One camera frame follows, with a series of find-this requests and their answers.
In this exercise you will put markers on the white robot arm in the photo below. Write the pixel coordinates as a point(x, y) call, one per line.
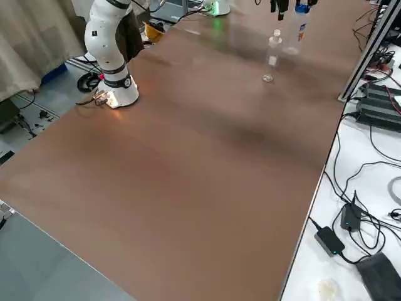
point(106, 47)
point(217, 6)

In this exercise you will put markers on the blue plastic crate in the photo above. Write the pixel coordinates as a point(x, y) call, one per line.
point(53, 72)

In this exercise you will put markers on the beige curtain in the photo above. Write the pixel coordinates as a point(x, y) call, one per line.
point(31, 40)

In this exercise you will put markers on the black power adapter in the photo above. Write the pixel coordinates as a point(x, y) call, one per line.
point(351, 216)
point(330, 239)

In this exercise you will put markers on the dark grey pouch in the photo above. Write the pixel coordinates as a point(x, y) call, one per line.
point(380, 274)

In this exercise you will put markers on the black power supply unit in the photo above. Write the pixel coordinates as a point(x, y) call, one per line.
point(380, 91)
point(377, 111)

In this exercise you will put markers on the aluminium post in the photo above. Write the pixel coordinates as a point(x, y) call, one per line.
point(366, 53)

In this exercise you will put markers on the yellow hard hat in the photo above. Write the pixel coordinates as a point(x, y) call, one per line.
point(153, 31)

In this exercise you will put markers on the clear condiment bottle white cap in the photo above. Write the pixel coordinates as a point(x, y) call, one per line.
point(272, 56)

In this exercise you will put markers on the clear drink bottle blue cap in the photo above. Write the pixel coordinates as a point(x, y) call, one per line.
point(297, 31)

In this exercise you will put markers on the black floor box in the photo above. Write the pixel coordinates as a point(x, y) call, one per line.
point(7, 116)

